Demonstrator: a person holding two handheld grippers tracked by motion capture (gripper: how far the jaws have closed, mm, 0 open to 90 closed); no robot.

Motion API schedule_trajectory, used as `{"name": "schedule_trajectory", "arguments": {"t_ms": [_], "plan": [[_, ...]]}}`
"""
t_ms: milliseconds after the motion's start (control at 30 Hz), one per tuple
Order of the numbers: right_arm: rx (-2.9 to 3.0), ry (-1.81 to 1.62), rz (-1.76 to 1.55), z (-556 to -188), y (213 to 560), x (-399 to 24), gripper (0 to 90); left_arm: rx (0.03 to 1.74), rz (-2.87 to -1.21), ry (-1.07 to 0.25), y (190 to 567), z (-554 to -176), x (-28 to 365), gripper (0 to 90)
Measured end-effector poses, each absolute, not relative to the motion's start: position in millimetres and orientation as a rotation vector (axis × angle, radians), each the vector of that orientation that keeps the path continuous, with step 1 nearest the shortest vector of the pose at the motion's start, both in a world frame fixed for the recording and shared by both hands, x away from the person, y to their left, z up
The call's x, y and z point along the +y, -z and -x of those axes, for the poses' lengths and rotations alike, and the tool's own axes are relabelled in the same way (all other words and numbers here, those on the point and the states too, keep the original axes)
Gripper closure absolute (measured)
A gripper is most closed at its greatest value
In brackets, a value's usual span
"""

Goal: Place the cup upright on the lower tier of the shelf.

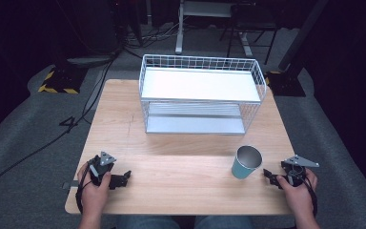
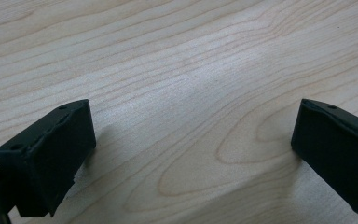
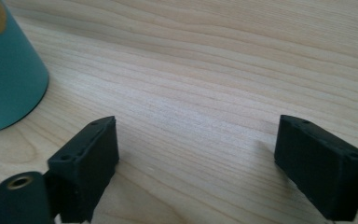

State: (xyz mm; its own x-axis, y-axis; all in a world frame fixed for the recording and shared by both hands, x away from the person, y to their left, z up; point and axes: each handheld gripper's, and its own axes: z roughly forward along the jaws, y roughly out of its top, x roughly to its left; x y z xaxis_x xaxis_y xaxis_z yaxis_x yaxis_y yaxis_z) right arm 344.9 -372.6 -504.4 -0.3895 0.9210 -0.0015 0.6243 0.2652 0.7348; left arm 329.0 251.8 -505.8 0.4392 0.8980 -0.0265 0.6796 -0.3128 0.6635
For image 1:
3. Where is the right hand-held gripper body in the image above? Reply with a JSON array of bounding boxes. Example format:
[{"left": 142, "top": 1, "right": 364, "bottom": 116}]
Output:
[{"left": 280, "top": 154, "right": 320, "bottom": 188}]

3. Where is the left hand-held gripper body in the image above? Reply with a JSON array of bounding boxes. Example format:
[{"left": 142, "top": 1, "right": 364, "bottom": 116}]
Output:
[{"left": 88, "top": 151, "right": 117, "bottom": 187}]

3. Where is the teal cup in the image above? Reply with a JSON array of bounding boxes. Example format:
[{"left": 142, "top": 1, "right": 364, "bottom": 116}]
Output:
[{"left": 231, "top": 144, "right": 264, "bottom": 180}]

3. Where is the white wire shelf rack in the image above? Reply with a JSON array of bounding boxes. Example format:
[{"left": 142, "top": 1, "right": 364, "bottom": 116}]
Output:
[{"left": 138, "top": 53, "right": 268, "bottom": 135}]

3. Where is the person's right hand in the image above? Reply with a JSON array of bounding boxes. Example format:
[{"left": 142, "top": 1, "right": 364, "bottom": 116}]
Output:
[{"left": 275, "top": 167, "right": 319, "bottom": 221}]

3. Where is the person's left hand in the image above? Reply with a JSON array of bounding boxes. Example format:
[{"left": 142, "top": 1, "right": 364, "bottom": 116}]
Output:
[{"left": 76, "top": 161, "right": 112, "bottom": 221}]

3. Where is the person's left leg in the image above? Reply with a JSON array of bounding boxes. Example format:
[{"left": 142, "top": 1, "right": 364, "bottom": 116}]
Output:
[{"left": 116, "top": 215, "right": 183, "bottom": 229}]

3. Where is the person's leg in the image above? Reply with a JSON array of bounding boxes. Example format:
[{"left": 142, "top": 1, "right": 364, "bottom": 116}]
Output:
[
  {"left": 116, "top": 215, "right": 183, "bottom": 229},
  {"left": 193, "top": 215, "right": 254, "bottom": 229}
]

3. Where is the person's right leg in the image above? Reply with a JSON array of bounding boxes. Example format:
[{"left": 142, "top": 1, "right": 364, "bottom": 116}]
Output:
[{"left": 193, "top": 215, "right": 254, "bottom": 229}]

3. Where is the black yellow striped stand base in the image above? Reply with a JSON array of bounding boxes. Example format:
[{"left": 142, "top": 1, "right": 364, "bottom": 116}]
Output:
[
  {"left": 264, "top": 70, "right": 307, "bottom": 97},
  {"left": 37, "top": 64, "right": 90, "bottom": 95}
]

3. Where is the black slanted stand pole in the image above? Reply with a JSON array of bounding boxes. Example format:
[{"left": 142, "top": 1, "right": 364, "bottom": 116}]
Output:
[{"left": 277, "top": 0, "right": 331, "bottom": 73}]

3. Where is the black chair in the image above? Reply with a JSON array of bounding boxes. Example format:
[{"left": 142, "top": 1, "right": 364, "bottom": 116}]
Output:
[{"left": 218, "top": 2, "right": 281, "bottom": 66}]

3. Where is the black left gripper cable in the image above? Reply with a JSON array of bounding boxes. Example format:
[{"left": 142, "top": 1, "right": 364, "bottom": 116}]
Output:
[{"left": 74, "top": 157, "right": 97, "bottom": 215}]

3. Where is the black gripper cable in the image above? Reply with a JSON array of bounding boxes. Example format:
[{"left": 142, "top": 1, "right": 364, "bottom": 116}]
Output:
[
  {"left": 302, "top": 177, "right": 319, "bottom": 218},
  {"left": 74, "top": 157, "right": 97, "bottom": 215}
]

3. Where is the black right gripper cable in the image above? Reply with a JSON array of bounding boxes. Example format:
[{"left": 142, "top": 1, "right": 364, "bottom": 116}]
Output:
[{"left": 302, "top": 177, "right": 319, "bottom": 218}]

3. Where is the long black floor cable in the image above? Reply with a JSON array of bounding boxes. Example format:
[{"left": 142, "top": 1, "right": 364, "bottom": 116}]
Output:
[{"left": 0, "top": 55, "right": 118, "bottom": 197}]

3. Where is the bundle of floor cables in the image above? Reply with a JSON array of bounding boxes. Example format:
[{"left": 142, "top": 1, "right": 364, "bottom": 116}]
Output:
[{"left": 120, "top": 20, "right": 185, "bottom": 51}]

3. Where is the white desk frame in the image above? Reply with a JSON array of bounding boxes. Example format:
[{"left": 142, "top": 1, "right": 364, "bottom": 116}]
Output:
[{"left": 174, "top": 0, "right": 255, "bottom": 58}]

